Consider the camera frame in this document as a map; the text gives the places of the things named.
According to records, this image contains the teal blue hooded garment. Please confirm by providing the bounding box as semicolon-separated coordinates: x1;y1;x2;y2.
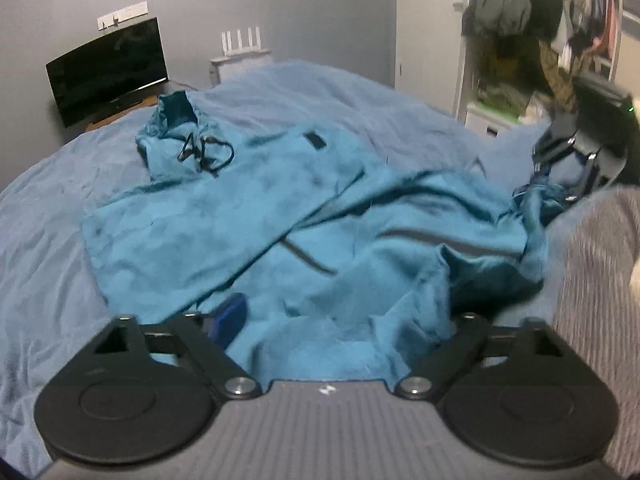
81;92;564;384

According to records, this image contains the grey striped sleeve forearm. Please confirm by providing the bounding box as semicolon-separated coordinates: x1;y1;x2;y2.
554;186;639;479

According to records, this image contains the light blue bed blanket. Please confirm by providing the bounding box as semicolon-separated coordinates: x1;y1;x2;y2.
1;61;547;478

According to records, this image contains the dark hanging jacket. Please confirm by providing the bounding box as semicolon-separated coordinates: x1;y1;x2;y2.
462;0;532;38

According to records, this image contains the black computer monitor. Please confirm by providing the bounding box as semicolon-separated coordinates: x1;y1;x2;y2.
46;18;168;127

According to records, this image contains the white wifi router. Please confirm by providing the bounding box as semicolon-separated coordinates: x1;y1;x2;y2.
220;26;270;58

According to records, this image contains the white wall power strip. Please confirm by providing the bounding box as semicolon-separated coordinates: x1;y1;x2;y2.
96;1;149;30

